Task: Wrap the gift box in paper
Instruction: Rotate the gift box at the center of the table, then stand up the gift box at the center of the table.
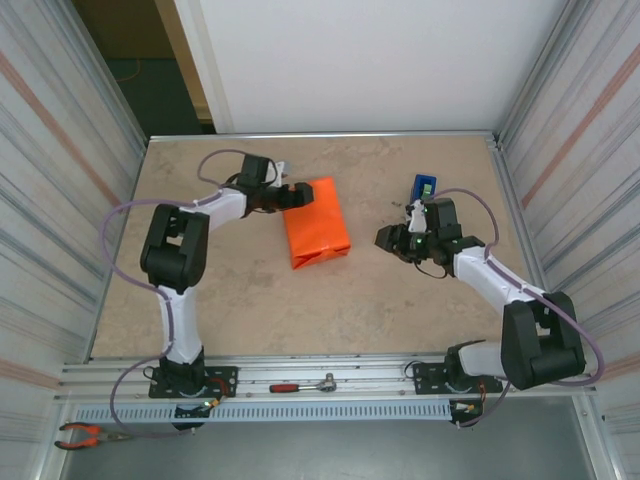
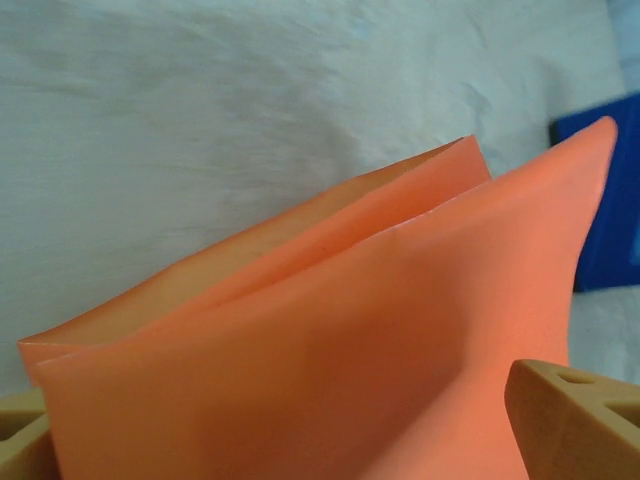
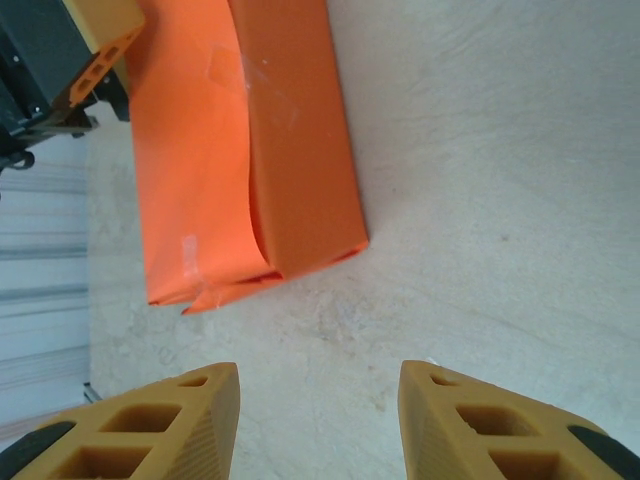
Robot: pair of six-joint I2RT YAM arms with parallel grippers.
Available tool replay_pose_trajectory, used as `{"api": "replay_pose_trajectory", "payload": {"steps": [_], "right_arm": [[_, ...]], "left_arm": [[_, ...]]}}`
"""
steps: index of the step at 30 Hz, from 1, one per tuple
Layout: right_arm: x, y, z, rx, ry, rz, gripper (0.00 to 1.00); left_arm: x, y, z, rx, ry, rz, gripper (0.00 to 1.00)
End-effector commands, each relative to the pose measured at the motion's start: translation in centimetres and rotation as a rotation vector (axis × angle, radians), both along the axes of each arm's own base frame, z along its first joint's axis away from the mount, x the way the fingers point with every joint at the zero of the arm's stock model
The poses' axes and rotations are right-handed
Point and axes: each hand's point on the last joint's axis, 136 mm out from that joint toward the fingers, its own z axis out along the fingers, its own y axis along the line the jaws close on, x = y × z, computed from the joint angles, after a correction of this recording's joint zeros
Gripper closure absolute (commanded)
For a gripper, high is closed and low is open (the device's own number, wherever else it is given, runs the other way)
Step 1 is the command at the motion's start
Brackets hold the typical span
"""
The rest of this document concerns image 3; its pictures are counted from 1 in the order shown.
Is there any clear tape piece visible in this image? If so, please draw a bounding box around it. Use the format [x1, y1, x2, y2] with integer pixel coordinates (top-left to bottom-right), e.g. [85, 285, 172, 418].
[179, 233, 224, 304]
[208, 43, 302, 129]

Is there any orange wrapping paper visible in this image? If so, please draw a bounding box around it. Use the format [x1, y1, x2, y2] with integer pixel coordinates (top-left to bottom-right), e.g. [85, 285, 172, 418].
[122, 0, 370, 316]

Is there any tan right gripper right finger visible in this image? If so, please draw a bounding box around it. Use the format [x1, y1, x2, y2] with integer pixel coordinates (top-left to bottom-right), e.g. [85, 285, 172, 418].
[397, 359, 640, 480]

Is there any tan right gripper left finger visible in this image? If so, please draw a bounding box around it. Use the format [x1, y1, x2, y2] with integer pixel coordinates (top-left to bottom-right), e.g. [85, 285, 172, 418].
[0, 362, 241, 480]

